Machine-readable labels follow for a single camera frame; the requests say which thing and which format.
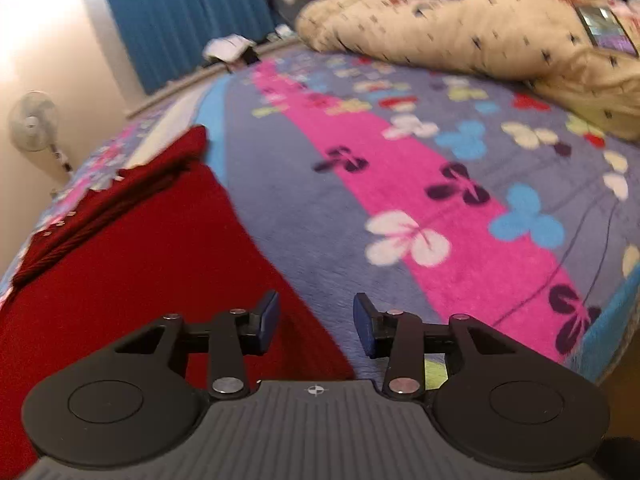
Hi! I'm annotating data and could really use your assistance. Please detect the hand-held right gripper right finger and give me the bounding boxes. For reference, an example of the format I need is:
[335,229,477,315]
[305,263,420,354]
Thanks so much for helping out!
[353,292,527,402]

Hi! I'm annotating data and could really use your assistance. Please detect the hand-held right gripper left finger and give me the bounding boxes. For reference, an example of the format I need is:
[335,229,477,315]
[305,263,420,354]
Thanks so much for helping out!
[102,290,281,402]

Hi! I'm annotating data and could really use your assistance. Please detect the red knitted sweater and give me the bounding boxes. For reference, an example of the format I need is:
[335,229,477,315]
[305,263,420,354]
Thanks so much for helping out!
[0,125,357,480]

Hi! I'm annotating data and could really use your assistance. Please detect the floral striped bed blanket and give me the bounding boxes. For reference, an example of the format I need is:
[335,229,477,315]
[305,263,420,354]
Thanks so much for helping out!
[0,42,640,386]

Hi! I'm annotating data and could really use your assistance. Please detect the white cloth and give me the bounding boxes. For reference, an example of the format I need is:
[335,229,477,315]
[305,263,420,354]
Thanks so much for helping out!
[202,35,258,68]

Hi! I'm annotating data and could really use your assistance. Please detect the white standing fan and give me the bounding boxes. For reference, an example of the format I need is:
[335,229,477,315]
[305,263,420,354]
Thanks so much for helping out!
[7,91,76,197]

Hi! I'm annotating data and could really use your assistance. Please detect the blue curtain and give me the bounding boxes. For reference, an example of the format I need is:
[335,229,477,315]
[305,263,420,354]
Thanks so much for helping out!
[95,0,346,96]

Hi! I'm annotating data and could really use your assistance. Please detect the cream star-print quilt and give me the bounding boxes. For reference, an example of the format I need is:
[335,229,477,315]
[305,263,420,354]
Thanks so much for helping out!
[295,0,640,143]

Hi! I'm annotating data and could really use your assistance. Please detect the dark glossy rectangular object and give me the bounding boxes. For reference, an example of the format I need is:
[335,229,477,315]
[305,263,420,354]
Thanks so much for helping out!
[575,5,639,57]

